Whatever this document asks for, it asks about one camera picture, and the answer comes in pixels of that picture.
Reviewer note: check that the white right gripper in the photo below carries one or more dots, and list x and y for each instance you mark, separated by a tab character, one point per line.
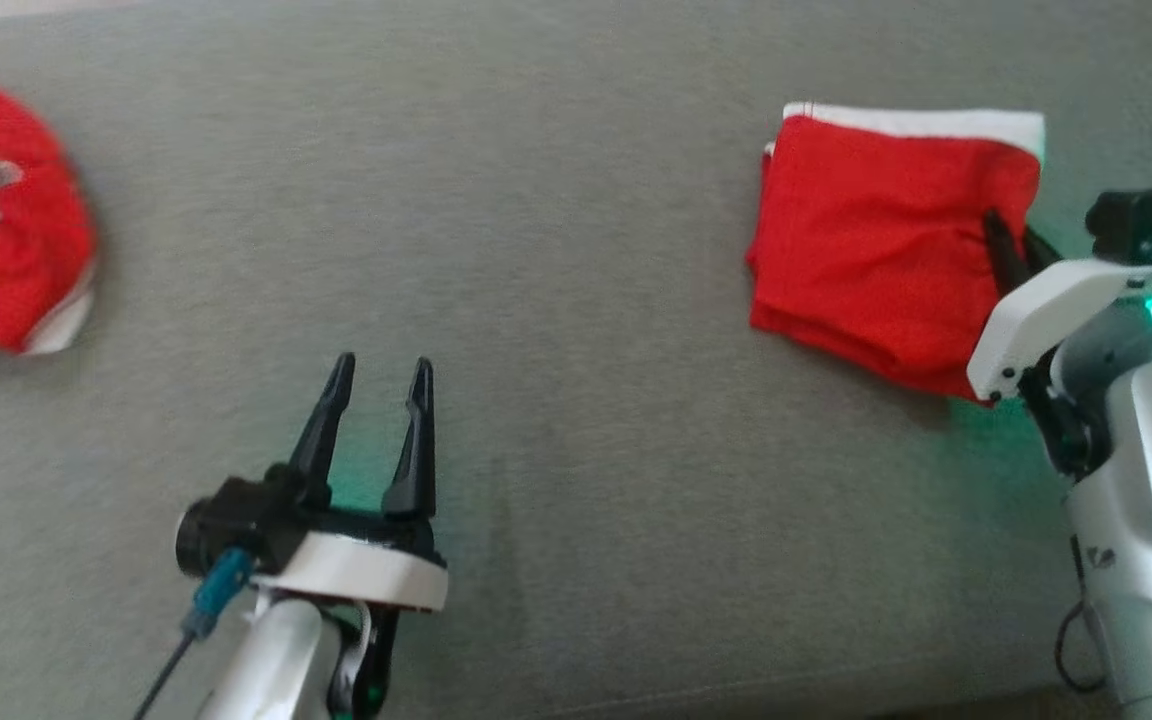
1046	310

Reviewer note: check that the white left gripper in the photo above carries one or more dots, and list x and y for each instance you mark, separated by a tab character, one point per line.
356	575

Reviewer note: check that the red shorts white trim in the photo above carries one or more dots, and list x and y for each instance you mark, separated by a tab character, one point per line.
866	240

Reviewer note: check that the red basketball jersey number 23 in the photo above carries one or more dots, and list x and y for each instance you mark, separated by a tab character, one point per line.
16	250

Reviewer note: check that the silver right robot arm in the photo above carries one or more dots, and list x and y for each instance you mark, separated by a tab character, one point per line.
1151	520

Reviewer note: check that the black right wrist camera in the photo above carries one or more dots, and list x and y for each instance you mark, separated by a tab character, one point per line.
1131	220

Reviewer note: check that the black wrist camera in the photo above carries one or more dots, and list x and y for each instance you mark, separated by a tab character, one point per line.
236	525
1131	220

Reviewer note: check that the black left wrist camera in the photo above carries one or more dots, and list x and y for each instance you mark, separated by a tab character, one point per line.
236	525

